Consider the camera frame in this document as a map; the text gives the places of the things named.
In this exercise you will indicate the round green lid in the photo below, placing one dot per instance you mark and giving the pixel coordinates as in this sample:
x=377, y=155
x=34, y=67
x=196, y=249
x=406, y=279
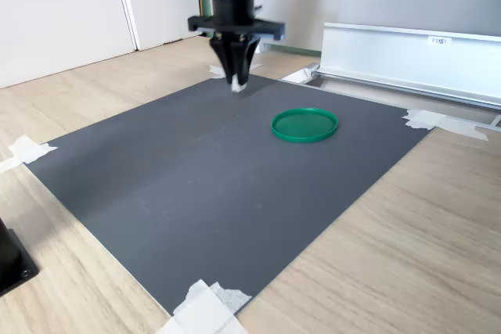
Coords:
x=305, y=124

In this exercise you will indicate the dark grey mat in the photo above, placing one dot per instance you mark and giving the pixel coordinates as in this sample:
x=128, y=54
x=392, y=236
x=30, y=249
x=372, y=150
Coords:
x=219, y=193

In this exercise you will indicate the small white duct label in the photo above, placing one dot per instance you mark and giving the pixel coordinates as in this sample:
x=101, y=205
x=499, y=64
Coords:
x=440, y=41

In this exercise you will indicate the small white plastic terminal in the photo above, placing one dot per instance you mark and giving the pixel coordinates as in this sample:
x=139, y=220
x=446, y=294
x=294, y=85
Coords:
x=238, y=87

